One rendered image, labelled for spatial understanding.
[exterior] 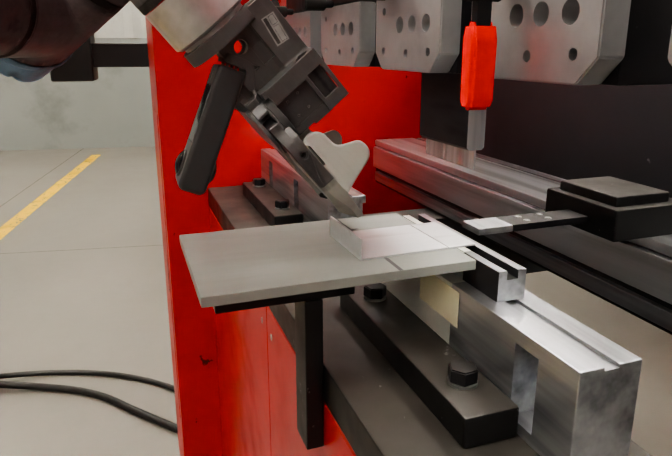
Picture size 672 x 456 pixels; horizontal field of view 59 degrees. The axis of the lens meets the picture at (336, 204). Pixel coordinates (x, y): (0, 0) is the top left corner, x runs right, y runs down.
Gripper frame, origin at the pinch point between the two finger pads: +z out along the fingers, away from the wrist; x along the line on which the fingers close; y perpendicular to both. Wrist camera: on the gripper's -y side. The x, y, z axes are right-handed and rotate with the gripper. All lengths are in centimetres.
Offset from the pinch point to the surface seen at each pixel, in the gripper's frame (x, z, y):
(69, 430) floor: 131, 53, -102
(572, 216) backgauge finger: 0.3, 22.5, 20.2
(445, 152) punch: 2.0, 5.4, 12.8
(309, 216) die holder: 42.8, 17.6, -1.2
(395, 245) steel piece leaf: -1.6, 7.3, 1.6
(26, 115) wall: 737, -27, -142
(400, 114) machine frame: 86, 33, 36
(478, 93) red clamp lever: -14.9, -5.3, 12.3
